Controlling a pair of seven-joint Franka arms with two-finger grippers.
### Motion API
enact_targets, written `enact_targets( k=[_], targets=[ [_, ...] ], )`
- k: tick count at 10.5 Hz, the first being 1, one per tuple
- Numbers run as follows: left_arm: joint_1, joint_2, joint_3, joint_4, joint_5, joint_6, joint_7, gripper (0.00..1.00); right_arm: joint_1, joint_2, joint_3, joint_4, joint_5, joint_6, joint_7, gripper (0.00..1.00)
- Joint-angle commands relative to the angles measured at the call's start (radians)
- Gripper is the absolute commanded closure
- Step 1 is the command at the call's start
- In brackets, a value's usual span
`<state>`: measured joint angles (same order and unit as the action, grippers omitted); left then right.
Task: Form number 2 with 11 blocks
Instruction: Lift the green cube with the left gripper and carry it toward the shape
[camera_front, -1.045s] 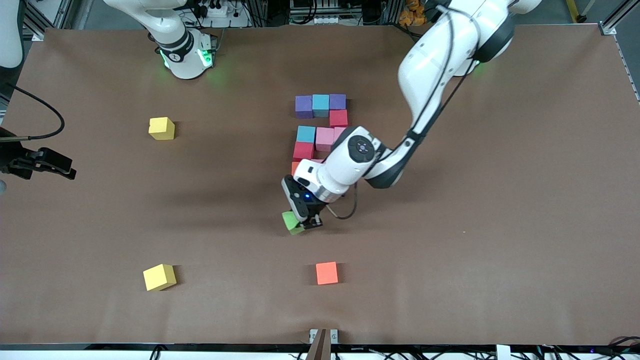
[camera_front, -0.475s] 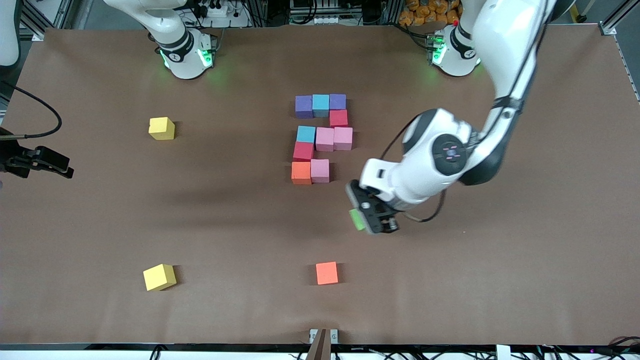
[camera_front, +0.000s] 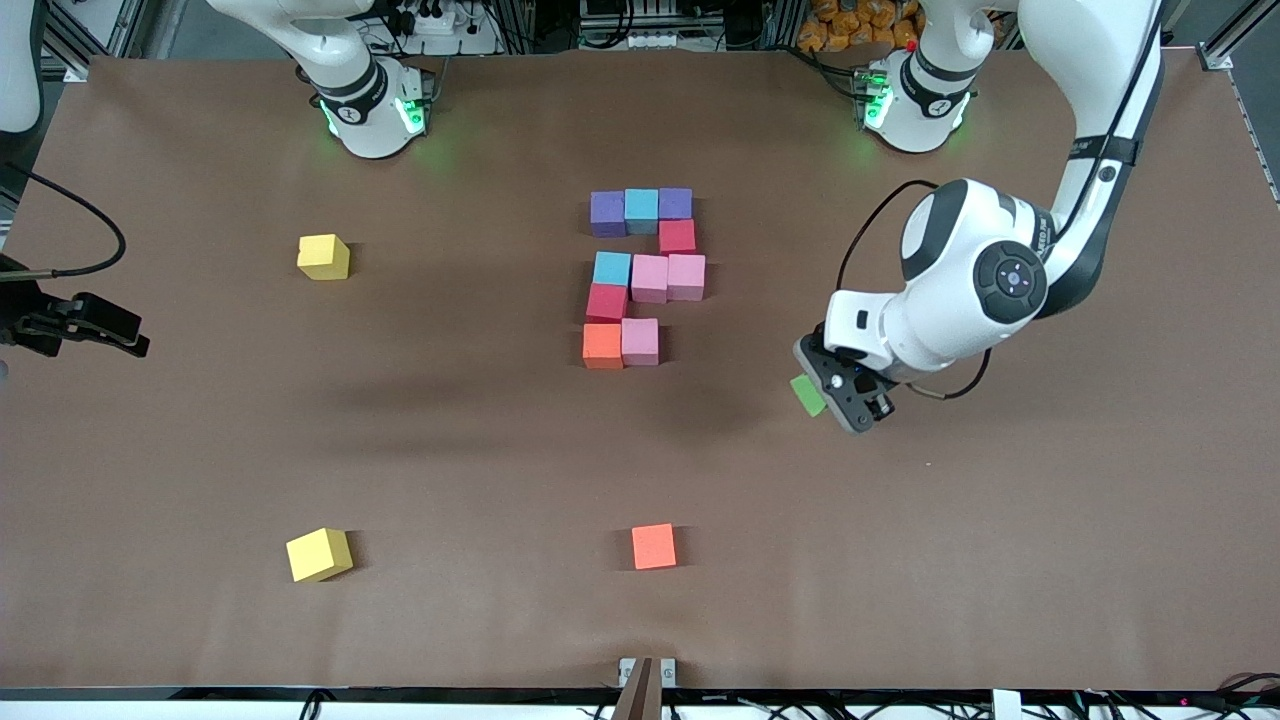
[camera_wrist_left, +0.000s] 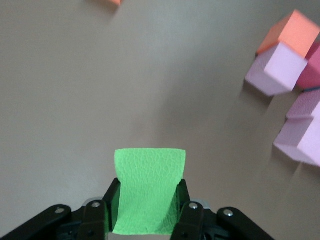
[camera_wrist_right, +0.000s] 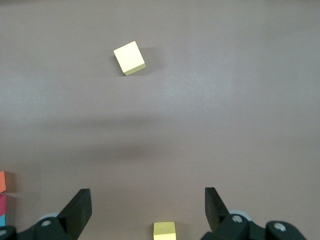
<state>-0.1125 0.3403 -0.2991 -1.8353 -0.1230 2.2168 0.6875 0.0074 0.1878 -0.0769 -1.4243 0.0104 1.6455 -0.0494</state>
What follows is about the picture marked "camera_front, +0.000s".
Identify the orange foam cube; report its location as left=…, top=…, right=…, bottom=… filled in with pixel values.
left=631, top=523, right=678, bottom=572
left=583, top=322, right=625, bottom=371

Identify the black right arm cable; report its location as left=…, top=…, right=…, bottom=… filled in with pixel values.
left=0, top=165, right=128, bottom=281

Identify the orange plastic bag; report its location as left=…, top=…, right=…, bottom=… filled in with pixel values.
left=797, top=0, right=926, bottom=51

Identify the brown table cover sheet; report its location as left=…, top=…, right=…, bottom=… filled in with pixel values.
left=0, top=50, right=1280, bottom=693

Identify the aluminium frame profile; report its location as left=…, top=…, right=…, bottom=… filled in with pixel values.
left=40, top=0, right=136, bottom=83
left=1198, top=0, right=1280, bottom=73

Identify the brown mount strut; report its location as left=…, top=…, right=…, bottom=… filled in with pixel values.
left=610, top=657, right=664, bottom=720

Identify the yellow foam cube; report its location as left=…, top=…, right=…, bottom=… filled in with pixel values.
left=286, top=528, right=354, bottom=584
left=297, top=234, right=352, bottom=282

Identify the pink foam cube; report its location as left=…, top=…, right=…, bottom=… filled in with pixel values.
left=631, top=254, right=669, bottom=305
left=621, top=318, right=661, bottom=368
left=667, top=253, right=707, bottom=302

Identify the metal mount bracket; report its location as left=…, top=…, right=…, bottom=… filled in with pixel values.
left=618, top=657, right=678, bottom=689

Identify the white power strip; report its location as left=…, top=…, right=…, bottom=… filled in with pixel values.
left=578, top=28, right=703, bottom=51
left=405, top=0, right=471, bottom=36

